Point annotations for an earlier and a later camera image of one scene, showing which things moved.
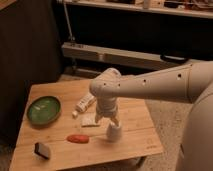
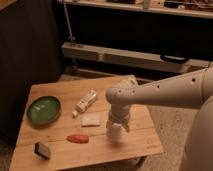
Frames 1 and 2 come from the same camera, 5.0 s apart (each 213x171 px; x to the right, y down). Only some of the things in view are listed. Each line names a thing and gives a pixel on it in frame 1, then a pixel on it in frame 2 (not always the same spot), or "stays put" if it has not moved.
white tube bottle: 83,104 stays put
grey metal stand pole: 71,38 stays put
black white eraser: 42,150 stays put
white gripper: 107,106 -> 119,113
